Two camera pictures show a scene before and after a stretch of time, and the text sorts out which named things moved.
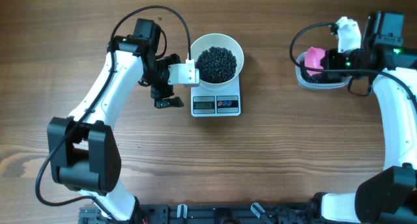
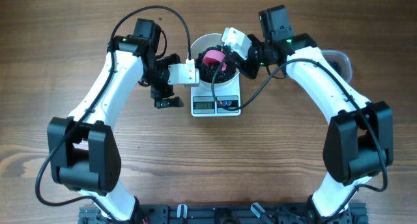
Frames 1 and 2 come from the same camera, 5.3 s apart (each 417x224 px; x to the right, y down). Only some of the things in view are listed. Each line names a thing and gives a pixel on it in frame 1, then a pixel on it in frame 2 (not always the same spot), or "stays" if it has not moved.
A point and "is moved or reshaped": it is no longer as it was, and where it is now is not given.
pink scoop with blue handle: x=312 y=59 is moved or reshaped
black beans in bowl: x=215 y=64 stays
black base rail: x=217 y=213 stays
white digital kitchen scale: x=222 y=103 stays
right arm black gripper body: x=348 y=59 -> x=257 y=56
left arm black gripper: x=167 y=91 stays
